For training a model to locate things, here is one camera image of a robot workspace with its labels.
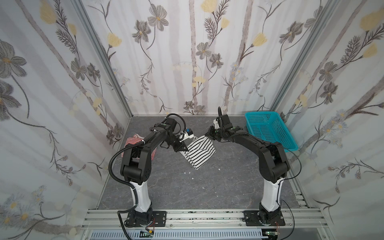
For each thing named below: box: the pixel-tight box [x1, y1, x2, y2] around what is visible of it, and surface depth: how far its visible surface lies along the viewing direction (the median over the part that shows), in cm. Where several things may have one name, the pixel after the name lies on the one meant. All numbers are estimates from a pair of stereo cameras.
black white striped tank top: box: [179, 135, 217, 170], surface depth 94 cm
